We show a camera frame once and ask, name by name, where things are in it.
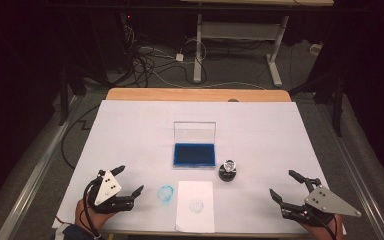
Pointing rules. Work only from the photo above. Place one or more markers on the black stand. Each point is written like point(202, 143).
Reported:
point(337, 106)
point(63, 100)

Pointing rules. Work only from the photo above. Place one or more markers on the metal floor rail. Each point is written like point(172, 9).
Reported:
point(36, 170)
point(356, 180)

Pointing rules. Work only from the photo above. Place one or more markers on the blue ink pad box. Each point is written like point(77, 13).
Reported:
point(194, 155)

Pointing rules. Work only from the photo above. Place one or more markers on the person's right hand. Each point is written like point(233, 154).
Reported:
point(326, 233)

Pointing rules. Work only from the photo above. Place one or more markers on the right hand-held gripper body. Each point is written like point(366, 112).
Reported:
point(326, 201)

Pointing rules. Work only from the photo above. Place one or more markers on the white-legged desk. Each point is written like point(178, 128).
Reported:
point(240, 30)

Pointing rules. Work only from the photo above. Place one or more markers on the black stamp cap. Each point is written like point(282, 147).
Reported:
point(226, 176)

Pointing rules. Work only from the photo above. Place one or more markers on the clear blue plastic cap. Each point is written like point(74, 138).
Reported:
point(165, 193)

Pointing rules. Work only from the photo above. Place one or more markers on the white table cover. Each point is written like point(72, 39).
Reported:
point(140, 133)

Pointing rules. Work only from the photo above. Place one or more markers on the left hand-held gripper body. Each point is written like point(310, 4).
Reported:
point(107, 190)

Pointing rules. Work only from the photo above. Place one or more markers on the white paper sheet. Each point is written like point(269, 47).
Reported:
point(195, 220)

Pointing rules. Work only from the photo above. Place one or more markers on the person's left hand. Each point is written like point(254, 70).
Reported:
point(86, 215)

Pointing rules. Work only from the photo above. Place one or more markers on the white power adapter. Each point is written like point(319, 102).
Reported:
point(179, 57)

